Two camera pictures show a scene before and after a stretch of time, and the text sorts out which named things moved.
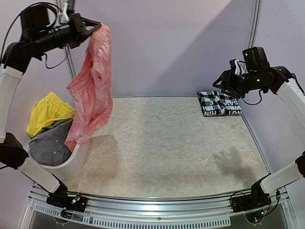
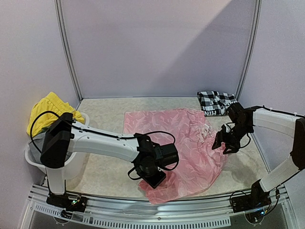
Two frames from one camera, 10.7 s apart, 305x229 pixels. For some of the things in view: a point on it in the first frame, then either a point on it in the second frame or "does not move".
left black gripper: [80, 24] -> [155, 183]
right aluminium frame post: [256, 20] does not move
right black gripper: [231, 80] -> [228, 134]
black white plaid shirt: [217, 103] does not move
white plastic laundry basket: [73, 167] does not move
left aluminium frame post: [66, 47] does not move
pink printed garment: [91, 94] -> [199, 166]
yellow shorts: [52, 107] does not move
